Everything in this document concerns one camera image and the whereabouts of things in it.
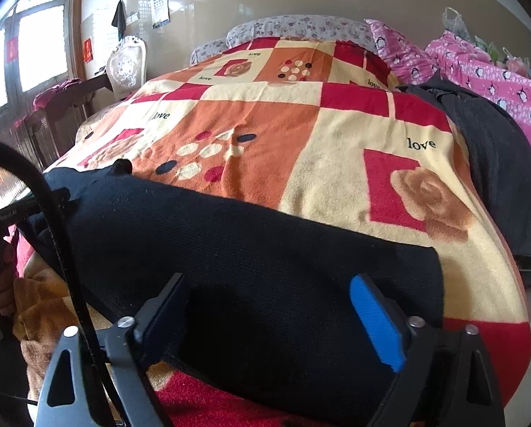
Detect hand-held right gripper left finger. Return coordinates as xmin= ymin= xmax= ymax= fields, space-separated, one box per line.
xmin=36 ymin=272 xmax=190 ymax=427

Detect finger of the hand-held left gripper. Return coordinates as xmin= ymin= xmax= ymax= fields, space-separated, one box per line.
xmin=25 ymin=189 xmax=69 ymax=215

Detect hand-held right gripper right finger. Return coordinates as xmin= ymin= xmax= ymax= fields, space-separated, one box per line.
xmin=348 ymin=273 xmax=506 ymax=427

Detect black pants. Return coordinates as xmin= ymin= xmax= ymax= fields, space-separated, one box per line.
xmin=19 ymin=159 xmax=446 ymax=423

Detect dark wooden chair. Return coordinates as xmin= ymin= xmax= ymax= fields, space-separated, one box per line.
xmin=25 ymin=75 xmax=112 ymax=170

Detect maroon cloth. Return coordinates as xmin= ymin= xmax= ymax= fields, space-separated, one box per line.
xmin=33 ymin=78 xmax=83 ymax=110

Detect black hanging cloth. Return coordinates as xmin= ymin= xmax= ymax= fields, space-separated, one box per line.
xmin=111 ymin=0 xmax=127 ymax=41

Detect dark grey garment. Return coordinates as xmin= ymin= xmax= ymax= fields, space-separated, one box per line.
xmin=396 ymin=71 xmax=531 ymax=256

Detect red orange printed blanket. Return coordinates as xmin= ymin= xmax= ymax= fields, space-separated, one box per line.
xmin=14 ymin=38 xmax=531 ymax=427

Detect pink penguin print pillow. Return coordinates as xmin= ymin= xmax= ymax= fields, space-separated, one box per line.
xmin=366 ymin=19 xmax=440 ymax=85

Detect pink penguin print quilt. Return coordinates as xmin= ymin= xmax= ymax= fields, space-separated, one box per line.
xmin=426 ymin=30 xmax=531 ymax=183

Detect green plastic bag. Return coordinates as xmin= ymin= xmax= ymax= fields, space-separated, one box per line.
xmin=474 ymin=36 xmax=500 ymax=60

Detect clear plastic bag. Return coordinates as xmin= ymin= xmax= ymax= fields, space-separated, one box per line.
xmin=441 ymin=6 xmax=471 ymax=41
xmin=501 ymin=47 xmax=531 ymax=73

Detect grey floral pillow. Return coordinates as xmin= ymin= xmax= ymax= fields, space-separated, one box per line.
xmin=190 ymin=14 xmax=377 ymax=65

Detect black cable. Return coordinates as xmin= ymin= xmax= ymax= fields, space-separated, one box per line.
xmin=0 ymin=136 xmax=115 ymax=427

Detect window with wooden frame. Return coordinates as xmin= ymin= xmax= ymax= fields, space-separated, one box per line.
xmin=0 ymin=0 xmax=78 ymax=123

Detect wall poster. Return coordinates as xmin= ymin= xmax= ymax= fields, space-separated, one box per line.
xmin=149 ymin=0 xmax=172 ymax=30

